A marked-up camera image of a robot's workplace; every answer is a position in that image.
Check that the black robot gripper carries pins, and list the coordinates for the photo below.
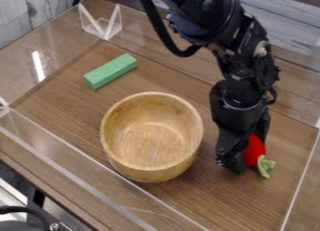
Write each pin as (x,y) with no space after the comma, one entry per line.
(240,115)

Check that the red plush strawberry toy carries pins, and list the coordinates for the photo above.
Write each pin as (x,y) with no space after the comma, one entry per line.
(255,156)

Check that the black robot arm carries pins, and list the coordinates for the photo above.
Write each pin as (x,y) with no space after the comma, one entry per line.
(220,26)

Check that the wooden bowl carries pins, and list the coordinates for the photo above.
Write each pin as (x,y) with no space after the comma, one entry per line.
(152,132)

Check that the green rectangular block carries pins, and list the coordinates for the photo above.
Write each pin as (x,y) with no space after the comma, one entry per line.
(110,71)

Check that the clear acrylic corner bracket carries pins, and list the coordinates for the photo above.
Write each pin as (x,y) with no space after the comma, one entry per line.
(102,28)

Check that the black metal frame with screw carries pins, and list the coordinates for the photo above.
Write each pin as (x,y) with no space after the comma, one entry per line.
(37,201)

